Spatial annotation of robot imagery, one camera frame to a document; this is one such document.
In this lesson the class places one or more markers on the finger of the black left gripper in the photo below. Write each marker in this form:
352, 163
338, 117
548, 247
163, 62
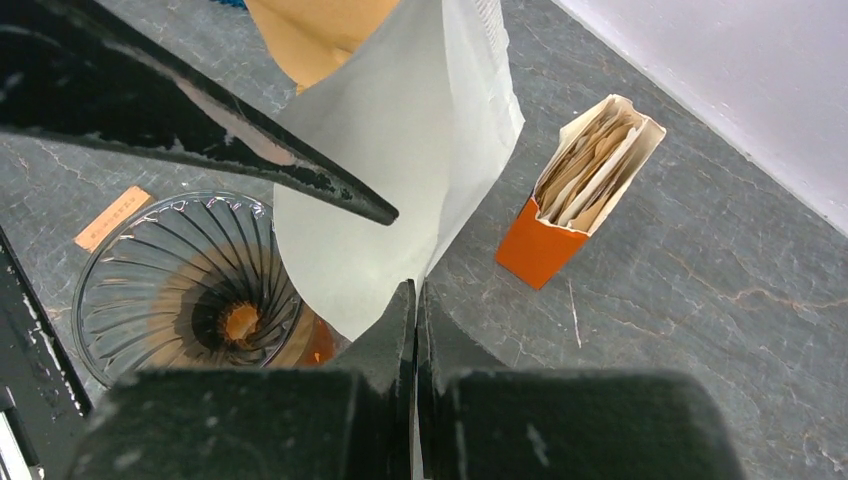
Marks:
73, 72

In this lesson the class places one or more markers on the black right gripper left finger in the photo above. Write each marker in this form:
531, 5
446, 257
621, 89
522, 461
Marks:
348, 419

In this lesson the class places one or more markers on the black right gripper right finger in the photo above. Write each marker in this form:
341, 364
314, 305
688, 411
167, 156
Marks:
480, 419

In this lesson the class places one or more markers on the brown paper coffee filter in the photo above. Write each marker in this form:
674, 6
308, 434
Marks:
310, 39

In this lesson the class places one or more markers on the white paper coffee filter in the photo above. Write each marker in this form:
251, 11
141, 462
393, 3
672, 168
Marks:
425, 114

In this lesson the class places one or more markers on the orange glass carafe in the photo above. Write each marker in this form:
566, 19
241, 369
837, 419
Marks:
320, 346

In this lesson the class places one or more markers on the orange coffee filter box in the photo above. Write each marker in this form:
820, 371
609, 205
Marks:
599, 154

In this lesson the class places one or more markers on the small wooden block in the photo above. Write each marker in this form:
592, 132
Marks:
121, 209

